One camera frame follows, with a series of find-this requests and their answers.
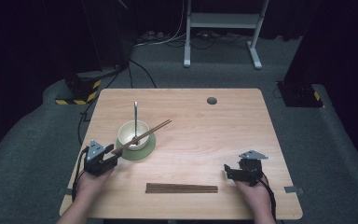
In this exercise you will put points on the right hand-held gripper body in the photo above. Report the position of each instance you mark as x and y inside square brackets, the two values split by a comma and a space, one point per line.
[251, 169]

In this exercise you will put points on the green round coaster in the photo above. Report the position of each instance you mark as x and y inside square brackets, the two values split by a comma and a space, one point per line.
[138, 155]

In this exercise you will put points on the single brown chopstick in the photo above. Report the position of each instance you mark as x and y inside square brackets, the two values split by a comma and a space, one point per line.
[156, 130]
[155, 127]

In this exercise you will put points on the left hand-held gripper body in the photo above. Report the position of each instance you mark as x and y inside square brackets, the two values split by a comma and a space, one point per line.
[94, 155]

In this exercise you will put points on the person's left hand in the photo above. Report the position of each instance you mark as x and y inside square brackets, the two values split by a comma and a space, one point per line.
[90, 186]

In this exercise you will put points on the grey tape piece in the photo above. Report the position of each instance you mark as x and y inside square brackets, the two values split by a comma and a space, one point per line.
[66, 191]
[293, 189]

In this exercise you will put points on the power strip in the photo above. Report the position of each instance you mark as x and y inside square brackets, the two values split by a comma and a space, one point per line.
[151, 35]

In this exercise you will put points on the black stand base yellow stripes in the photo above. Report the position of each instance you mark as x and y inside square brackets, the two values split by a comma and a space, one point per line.
[300, 95]
[80, 90]

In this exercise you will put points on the white metal stand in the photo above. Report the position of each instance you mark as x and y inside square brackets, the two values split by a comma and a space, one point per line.
[223, 20]

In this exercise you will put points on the row of brown wooden chopsticks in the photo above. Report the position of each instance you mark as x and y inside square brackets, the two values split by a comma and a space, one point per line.
[180, 188]

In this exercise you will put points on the cream ceramic bowl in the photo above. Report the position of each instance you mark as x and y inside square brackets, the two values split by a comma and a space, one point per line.
[125, 133]

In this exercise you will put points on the person's right hand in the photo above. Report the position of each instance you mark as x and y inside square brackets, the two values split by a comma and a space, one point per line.
[259, 197]

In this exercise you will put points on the metal spoon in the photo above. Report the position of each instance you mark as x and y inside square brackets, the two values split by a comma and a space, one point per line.
[135, 115]

